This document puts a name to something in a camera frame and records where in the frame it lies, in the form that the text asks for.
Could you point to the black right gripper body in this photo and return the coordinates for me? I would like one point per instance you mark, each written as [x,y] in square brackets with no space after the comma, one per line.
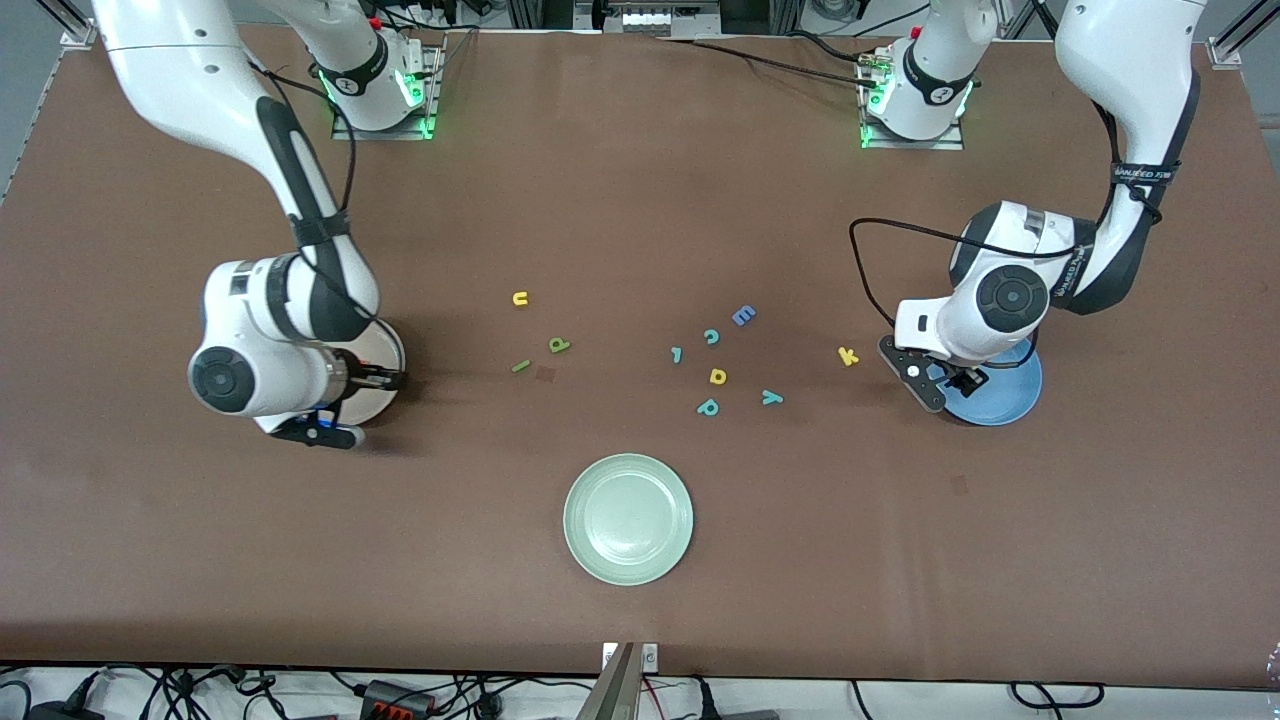
[366,377]

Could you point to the yellow letter k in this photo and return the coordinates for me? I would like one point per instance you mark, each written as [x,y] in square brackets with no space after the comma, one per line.
[848,355]

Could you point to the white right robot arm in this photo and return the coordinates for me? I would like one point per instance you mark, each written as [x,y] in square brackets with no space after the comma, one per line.
[180,70]

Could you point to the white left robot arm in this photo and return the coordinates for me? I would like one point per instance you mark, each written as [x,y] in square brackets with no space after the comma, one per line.
[1130,60]

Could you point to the blue plate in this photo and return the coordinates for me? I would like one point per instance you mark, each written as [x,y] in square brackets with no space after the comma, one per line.
[1005,395]

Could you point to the brown plate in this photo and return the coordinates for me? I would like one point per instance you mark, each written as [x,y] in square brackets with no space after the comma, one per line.
[380,345]

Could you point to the blue letter m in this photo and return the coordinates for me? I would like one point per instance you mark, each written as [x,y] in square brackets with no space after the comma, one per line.
[743,316]

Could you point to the teal letter d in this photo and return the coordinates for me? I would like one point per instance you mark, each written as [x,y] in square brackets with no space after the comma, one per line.
[702,410]

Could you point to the green plate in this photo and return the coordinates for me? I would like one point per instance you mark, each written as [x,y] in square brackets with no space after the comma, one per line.
[628,520]

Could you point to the black orange power strip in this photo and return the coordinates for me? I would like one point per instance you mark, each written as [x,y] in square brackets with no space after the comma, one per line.
[395,700]

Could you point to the black plug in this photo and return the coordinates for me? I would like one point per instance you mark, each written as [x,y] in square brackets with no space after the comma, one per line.
[705,705]

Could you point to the grey electronics box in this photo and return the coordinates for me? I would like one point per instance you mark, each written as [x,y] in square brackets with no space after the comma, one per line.
[650,18]

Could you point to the black adapter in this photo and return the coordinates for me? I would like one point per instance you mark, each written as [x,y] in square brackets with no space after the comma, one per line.
[65,712]

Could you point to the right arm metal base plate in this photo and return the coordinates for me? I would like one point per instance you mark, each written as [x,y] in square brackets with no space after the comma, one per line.
[385,133]

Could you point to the white mounting bracket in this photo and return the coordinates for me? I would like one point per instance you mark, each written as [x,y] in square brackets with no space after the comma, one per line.
[648,656]

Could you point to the aluminium camera post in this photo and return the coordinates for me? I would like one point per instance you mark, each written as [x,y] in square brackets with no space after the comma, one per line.
[612,695]

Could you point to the aluminium frame post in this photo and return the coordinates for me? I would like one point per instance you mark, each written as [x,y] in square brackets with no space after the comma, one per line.
[1230,45]
[75,30]

